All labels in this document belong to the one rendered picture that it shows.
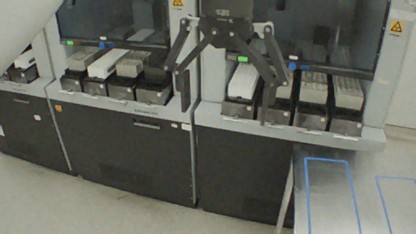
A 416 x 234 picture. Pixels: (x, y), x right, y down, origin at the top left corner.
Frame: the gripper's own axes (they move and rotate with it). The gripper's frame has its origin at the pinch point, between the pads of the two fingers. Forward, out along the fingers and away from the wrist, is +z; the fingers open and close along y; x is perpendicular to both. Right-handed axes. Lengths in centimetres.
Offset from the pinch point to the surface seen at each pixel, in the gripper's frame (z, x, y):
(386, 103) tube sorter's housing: 33, 75, 52
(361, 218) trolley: 38, 15, 36
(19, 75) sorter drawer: 41, 66, -134
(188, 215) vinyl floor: 120, 66, -35
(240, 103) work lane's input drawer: 39, 66, -9
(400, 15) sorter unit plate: -4, 75, 49
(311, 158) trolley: 38, 38, 21
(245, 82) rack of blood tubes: 33, 75, -8
